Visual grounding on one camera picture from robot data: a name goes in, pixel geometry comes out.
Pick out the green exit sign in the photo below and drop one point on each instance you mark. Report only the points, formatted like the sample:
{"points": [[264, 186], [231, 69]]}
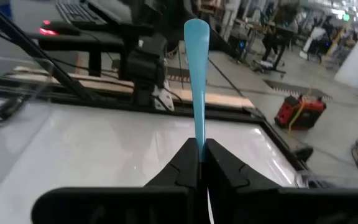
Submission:
{"points": [[346, 17]]}

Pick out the black perforated crate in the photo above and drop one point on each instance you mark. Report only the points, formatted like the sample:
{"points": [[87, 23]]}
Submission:
{"points": [[300, 112]]}

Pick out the black computer mouse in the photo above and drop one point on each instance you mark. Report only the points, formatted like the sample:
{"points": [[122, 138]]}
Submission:
{"points": [[59, 28]]}

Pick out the black metal table frame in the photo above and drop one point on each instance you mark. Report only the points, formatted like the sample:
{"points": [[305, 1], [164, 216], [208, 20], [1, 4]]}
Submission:
{"points": [[73, 87]]}

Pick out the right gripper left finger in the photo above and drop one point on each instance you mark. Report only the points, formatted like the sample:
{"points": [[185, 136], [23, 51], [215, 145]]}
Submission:
{"points": [[185, 174]]}

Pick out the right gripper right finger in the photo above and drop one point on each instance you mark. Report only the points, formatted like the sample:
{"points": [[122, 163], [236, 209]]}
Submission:
{"points": [[225, 177]]}

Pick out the black side table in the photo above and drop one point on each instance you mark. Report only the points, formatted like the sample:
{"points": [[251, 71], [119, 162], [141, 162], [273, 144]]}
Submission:
{"points": [[82, 40]]}

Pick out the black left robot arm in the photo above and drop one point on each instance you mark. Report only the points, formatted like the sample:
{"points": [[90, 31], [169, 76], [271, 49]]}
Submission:
{"points": [[146, 65]]}

